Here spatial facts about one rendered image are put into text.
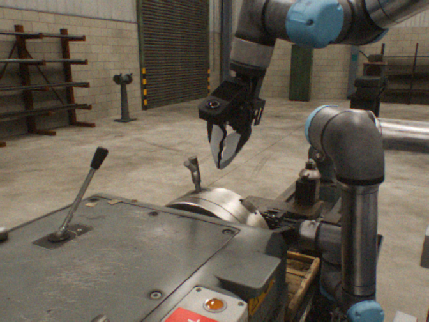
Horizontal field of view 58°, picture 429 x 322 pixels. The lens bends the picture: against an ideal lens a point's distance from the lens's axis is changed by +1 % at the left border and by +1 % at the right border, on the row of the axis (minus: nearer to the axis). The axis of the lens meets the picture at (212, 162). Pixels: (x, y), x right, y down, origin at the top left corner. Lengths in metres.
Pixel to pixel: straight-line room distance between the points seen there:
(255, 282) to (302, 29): 0.37
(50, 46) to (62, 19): 0.72
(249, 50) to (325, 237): 0.54
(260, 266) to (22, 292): 0.32
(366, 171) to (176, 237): 0.40
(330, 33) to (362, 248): 0.47
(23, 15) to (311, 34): 8.49
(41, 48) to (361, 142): 8.59
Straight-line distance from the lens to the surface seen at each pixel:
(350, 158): 0.83
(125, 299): 0.52
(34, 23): 9.10
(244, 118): 0.73
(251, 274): 0.56
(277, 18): 0.65
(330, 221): 1.47
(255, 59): 0.71
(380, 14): 0.69
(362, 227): 0.89
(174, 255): 0.61
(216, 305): 0.49
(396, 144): 1.01
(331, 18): 0.63
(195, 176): 0.90
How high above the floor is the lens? 1.55
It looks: 16 degrees down
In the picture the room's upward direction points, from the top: straight up
